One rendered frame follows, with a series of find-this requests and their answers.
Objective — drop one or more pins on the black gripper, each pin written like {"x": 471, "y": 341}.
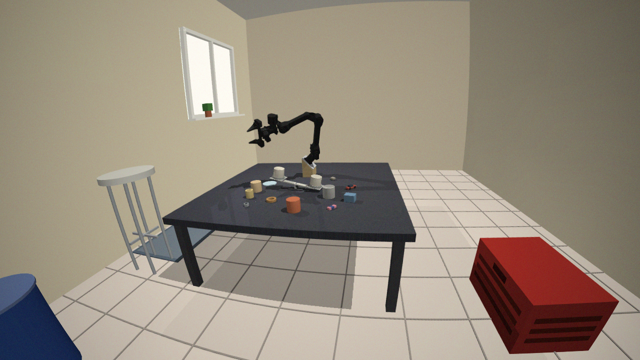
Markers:
{"x": 257, "y": 124}

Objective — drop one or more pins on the light blue block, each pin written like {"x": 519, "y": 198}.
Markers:
{"x": 349, "y": 197}

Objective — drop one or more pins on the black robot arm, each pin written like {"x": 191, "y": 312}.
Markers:
{"x": 285, "y": 126}

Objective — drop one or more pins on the orange cylinder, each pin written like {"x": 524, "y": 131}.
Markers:
{"x": 293, "y": 204}

